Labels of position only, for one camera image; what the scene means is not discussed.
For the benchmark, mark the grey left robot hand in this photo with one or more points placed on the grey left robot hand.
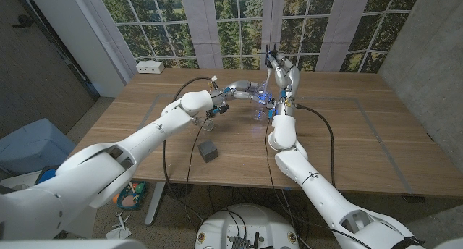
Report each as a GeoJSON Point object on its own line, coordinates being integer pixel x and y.
{"type": "Point", "coordinates": [240, 89]}

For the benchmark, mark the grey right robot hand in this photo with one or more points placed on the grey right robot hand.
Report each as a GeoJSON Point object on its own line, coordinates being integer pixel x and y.
{"type": "Point", "coordinates": [289, 77]}

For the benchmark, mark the black nozzle with white tube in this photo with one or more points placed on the black nozzle with white tube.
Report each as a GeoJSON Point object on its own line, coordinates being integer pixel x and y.
{"type": "Point", "coordinates": [268, 77]}

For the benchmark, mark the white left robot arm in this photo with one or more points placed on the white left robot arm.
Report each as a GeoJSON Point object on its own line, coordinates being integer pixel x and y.
{"type": "Point", "coordinates": [108, 169]}

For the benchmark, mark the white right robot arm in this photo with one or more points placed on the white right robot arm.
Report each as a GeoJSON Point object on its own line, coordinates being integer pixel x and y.
{"type": "Point", "coordinates": [314, 187]}

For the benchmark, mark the dark grey block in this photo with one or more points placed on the dark grey block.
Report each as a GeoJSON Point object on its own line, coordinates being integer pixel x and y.
{"type": "Point", "coordinates": [208, 151]}

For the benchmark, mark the printed window backdrop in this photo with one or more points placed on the printed window backdrop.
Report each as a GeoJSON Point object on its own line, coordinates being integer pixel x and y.
{"type": "Point", "coordinates": [231, 24]}

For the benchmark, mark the white power strip box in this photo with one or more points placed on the white power strip box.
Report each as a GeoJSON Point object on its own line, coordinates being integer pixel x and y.
{"type": "Point", "coordinates": [150, 67]}

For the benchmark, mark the black round floor base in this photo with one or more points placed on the black round floor base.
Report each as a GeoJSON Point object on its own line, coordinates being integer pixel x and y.
{"type": "Point", "coordinates": [179, 190]}

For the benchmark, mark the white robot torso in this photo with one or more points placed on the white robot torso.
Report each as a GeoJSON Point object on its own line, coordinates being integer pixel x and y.
{"type": "Point", "coordinates": [253, 220]}

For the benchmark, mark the white table leg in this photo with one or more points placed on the white table leg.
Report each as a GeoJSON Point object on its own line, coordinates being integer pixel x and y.
{"type": "Point", "coordinates": [155, 205]}

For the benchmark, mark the teal basket of toys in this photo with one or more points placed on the teal basket of toys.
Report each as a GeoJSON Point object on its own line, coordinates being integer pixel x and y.
{"type": "Point", "coordinates": [132, 198]}

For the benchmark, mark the white toy airplane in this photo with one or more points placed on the white toy airplane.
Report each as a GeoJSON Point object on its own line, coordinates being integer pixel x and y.
{"type": "Point", "coordinates": [119, 229]}

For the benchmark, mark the dark wooden door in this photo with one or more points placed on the dark wooden door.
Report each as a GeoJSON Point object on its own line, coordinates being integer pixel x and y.
{"type": "Point", "coordinates": [36, 79]}

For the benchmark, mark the blue pad with black rim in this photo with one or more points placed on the blue pad with black rim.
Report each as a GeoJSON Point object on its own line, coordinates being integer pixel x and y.
{"type": "Point", "coordinates": [45, 176]}

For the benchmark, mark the light blue storage bin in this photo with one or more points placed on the light blue storage bin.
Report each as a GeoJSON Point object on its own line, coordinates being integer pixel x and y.
{"type": "Point", "coordinates": [32, 144]}

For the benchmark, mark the white storage box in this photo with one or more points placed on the white storage box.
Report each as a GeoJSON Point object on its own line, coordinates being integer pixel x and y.
{"type": "Point", "coordinates": [16, 179]}

